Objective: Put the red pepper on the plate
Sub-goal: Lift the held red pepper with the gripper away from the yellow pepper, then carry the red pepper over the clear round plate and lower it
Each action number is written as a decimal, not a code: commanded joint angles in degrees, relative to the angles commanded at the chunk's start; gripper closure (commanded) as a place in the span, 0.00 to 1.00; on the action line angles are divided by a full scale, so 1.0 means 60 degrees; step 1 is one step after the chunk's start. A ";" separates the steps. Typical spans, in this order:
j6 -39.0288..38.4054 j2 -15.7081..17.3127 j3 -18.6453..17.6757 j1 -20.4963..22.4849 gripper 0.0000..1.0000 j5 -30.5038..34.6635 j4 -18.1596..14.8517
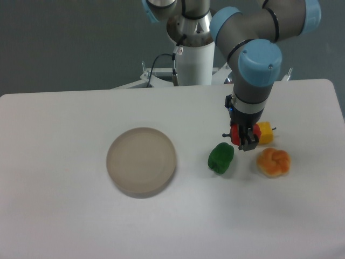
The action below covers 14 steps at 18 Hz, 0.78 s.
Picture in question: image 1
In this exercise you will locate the white metal base frame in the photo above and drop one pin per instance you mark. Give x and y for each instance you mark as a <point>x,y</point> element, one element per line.
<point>162,78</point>

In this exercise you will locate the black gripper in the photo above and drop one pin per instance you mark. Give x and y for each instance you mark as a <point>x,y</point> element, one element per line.
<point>244,115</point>

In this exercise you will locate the green pepper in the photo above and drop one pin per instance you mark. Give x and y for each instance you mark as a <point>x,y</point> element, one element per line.
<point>220,158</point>

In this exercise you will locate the beige round plate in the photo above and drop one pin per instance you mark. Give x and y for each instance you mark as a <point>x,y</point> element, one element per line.
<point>141,162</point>

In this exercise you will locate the yellow corn cob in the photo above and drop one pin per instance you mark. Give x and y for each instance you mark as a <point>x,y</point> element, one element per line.
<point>266,130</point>

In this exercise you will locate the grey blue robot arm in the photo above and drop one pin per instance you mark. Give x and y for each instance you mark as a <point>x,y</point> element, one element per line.
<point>247,42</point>

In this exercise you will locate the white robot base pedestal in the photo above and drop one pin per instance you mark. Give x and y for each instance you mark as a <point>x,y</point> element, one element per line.
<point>193,50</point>

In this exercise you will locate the red pepper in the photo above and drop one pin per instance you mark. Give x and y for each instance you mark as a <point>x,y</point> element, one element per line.
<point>235,139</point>

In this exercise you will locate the knotted bread roll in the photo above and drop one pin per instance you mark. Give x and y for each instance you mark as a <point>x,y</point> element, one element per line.
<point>274,162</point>

